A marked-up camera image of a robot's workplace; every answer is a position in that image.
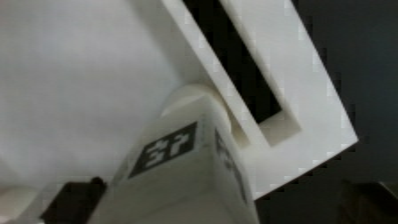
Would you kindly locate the white U-shaped fence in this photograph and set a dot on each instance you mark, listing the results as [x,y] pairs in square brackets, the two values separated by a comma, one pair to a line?
[298,138]

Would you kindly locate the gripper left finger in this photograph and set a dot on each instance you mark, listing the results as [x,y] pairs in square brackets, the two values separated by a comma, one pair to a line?
[74,202]

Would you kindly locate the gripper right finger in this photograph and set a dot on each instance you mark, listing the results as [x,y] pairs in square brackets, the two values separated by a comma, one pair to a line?
[367,204]

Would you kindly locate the white square tabletop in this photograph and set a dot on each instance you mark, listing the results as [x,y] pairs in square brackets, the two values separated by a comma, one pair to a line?
[97,56]

